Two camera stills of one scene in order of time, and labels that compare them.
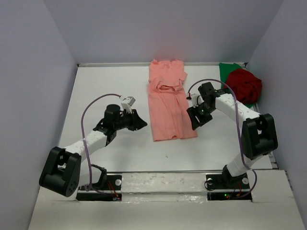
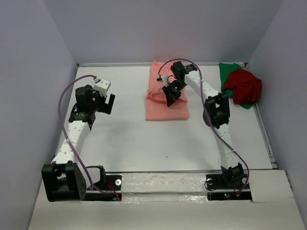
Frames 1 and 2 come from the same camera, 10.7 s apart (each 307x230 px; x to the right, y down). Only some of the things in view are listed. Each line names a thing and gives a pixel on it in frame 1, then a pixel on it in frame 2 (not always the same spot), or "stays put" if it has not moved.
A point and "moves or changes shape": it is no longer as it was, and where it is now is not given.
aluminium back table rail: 184,64 stays put
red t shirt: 247,86 stays put
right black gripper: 193,112 -> 171,97
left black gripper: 135,122 -> 105,108
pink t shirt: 170,115 moves or changes shape
